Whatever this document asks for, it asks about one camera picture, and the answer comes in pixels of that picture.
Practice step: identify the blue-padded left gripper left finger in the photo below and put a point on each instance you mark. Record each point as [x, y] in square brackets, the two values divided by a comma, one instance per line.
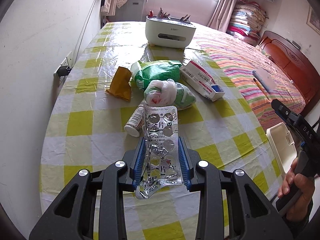
[71, 214]

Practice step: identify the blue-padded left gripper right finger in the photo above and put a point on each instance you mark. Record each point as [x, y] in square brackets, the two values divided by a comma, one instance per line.
[250, 214]

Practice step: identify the silver pill blister pack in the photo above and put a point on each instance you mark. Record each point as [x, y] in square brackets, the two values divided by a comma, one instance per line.
[161, 166]

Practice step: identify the person's right forearm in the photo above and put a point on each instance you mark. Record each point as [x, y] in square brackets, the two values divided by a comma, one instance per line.
[304, 229]

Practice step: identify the white plastic trash bin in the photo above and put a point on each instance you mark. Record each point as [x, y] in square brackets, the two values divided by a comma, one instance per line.
[283, 146]

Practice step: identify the person's right hand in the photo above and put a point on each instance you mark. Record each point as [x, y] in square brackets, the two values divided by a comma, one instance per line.
[299, 210]

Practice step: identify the yellow pencil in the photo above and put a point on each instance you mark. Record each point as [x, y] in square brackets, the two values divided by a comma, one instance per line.
[259, 85]

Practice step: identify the wooden headboard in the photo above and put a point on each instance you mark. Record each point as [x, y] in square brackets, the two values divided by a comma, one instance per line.
[295, 65]

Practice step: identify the blue pencil case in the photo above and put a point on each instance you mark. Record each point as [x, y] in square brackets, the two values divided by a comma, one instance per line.
[265, 79]

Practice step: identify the striped bed cover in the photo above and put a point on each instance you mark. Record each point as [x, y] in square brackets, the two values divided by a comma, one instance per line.
[238, 59]

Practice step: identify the white medicine bottle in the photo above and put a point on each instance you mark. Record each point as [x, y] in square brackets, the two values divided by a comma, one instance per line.
[135, 122]

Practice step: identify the stack of folded quilts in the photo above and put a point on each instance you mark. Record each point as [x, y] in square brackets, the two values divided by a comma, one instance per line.
[246, 22]

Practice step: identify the white red blue tissue pack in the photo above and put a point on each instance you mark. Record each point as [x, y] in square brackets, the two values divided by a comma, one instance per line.
[201, 81]

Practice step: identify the orange paper wrapper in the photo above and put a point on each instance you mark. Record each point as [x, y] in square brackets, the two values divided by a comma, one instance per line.
[120, 87]

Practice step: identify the pink curtain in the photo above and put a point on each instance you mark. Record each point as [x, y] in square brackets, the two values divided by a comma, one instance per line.
[222, 15]

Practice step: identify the green white wrapped bag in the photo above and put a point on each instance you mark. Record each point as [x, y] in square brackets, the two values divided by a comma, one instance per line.
[168, 93]

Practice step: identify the green plastic bag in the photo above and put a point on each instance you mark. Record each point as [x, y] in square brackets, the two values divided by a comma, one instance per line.
[144, 73]

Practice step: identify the white desktop organizer box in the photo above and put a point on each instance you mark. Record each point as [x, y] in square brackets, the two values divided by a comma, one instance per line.
[166, 31]

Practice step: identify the grey cabinet with clothes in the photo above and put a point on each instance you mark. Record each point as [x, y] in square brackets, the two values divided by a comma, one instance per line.
[121, 10]

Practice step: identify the framed wall picture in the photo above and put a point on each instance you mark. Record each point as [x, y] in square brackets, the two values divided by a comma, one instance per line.
[313, 21]

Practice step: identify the wall power socket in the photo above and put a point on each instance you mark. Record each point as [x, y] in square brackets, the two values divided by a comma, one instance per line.
[65, 66]

